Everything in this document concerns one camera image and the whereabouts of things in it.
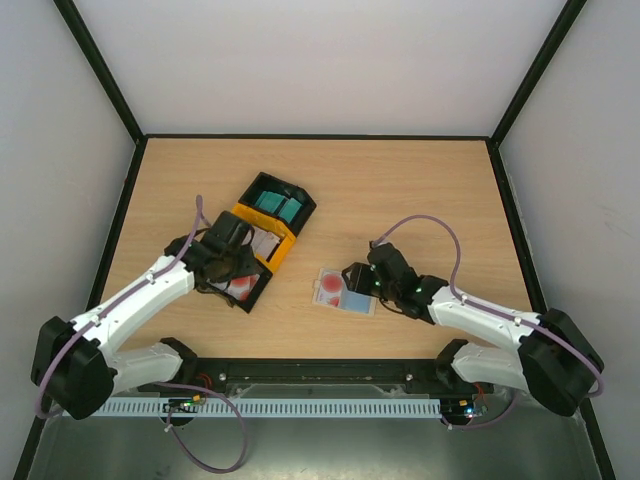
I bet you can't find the red circle credit card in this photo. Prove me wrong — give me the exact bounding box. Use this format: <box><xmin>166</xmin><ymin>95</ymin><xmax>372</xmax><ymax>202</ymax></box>
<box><xmin>313</xmin><ymin>268</ymin><xmax>345</xmax><ymax>308</ymax></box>

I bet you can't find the beige card holder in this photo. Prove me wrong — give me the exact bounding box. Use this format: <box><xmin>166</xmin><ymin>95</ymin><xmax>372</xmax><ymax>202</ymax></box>
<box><xmin>312</xmin><ymin>274</ymin><xmax>375</xmax><ymax>316</ymax></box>

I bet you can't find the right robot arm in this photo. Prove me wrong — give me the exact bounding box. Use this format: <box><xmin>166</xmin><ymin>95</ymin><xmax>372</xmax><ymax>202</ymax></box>
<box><xmin>341</xmin><ymin>243</ymin><xmax>604</xmax><ymax>417</ymax></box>

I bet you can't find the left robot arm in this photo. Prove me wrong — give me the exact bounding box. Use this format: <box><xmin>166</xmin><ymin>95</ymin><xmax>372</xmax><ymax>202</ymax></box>
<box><xmin>31</xmin><ymin>211</ymin><xmax>259</xmax><ymax>420</ymax></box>

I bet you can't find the red patterned card stack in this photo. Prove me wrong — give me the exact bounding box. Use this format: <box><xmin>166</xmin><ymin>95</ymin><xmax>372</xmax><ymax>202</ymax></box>
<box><xmin>212</xmin><ymin>274</ymin><xmax>260</xmax><ymax>301</ymax></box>

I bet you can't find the black bin with red cards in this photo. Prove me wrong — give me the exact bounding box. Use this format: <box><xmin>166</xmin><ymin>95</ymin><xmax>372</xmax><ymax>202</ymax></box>
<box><xmin>214</xmin><ymin>269</ymin><xmax>273</xmax><ymax>314</ymax></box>

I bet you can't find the white card stack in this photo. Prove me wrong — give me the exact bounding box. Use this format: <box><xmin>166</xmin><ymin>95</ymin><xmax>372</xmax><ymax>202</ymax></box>
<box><xmin>250</xmin><ymin>226</ymin><xmax>281</xmax><ymax>261</ymax></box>

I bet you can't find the yellow card bin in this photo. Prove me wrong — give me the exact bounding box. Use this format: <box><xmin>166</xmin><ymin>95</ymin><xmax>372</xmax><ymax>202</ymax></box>
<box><xmin>231</xmin><ymin>203</ymin><xmax>296</xmax><ymax>274</ymax></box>

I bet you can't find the teal card stack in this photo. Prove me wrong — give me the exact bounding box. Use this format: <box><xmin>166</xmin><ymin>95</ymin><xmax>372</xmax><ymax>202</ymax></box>
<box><xmin>255</xmin><ymin>191</ymin><xmax>302</xmax><ymax>222</ymax></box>

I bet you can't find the black bin with teal cards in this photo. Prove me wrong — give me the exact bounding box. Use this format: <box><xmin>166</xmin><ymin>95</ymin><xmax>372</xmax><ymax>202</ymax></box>
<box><xmin>239</xmin><ymin>172</ymin><xmax>317</xmax><ymax>236</ymax></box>

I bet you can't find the black aluminium frame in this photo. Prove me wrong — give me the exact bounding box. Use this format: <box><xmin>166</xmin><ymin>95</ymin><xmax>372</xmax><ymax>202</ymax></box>
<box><xmin>12</xmin><ymin>0</ymin><xmax>619</xmax><ymax>480</ymax></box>

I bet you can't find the light blue slotted cable duct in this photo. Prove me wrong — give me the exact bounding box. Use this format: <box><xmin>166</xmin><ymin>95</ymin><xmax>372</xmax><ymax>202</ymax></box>
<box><xmin>94</xmin><ymin>397</ymin><xmax>441</xmax><ymax>419</ymax></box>

